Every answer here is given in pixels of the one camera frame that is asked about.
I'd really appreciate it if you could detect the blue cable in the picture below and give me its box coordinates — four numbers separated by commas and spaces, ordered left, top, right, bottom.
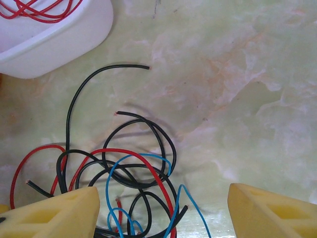
106, 153, 172, 238
163, 184, 212, 238

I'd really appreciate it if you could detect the black cable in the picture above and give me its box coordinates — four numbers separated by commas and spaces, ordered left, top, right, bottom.
26, 111, 189, 238
55, 63, 151, 196

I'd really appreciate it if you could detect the red cable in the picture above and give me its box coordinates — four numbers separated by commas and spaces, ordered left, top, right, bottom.
10, 145, 67, 209
69, 148, 177, 238
0, 0, 84, 23

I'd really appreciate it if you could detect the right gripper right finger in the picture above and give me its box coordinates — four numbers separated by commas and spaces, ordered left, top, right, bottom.
227, 182, 317, 238

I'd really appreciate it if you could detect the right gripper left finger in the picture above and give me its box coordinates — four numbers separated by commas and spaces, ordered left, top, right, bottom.
0, 186, 101, 238

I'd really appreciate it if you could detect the white plastic bin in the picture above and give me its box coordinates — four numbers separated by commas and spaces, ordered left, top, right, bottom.
0, 0, 114, 79

